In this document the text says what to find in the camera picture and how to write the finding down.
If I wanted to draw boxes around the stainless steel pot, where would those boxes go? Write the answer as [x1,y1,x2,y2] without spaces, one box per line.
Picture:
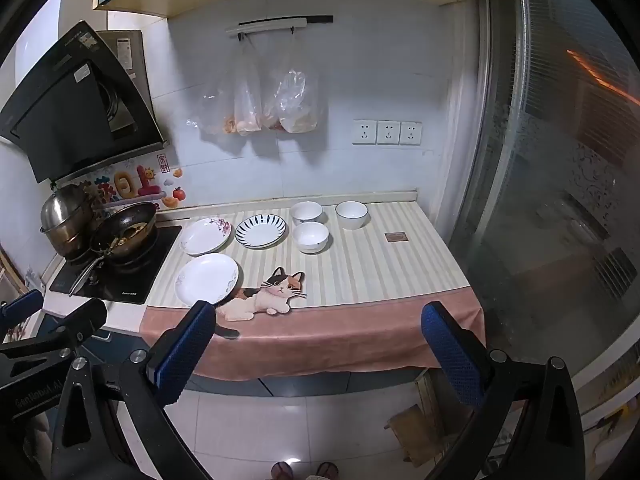
[40,183,101,261]

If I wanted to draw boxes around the white floral plate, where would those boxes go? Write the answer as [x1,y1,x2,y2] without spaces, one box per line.
[180,217,235,257]
[174,253,241,308]

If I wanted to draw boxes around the black wok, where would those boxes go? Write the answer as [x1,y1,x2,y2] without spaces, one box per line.
[69,202,160,297]

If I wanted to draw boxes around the black induction cooktop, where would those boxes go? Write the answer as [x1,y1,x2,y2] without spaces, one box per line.
[48,225,183,306]

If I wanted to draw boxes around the white hook rail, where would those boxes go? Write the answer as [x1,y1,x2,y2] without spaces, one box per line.
[225,17,307,37]

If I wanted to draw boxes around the white bowl dark rim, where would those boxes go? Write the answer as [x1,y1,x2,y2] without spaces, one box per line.
[291,201,324,226]
[292,221,330,254]
[335,200,370,231]

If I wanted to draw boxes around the cardboard box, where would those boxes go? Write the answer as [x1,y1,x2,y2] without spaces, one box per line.
[385,370,481,467]

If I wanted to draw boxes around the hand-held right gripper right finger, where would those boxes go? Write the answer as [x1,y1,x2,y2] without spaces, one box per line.
[421,301,586,480]

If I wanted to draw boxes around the blue striped plate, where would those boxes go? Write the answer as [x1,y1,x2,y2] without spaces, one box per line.
[235,213,288,249]

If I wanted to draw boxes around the black wall rail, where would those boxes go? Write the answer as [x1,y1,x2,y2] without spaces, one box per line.
[239,15,334,28]

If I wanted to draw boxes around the colourful wall stickers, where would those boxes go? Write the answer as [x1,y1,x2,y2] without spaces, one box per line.
[80,155,186,211]

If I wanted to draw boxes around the striped cat tablecloth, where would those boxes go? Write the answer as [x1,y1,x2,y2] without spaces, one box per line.
[139,201,487,382]

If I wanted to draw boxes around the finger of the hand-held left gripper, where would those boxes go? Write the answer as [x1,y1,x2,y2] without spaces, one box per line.
[0,298,108,361]
[0,288,46,333]

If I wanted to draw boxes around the black range hood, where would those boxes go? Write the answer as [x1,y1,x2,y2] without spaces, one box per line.
[0,20,168,186]

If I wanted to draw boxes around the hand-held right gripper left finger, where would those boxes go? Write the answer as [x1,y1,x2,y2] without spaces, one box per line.
[50,301,217,480]

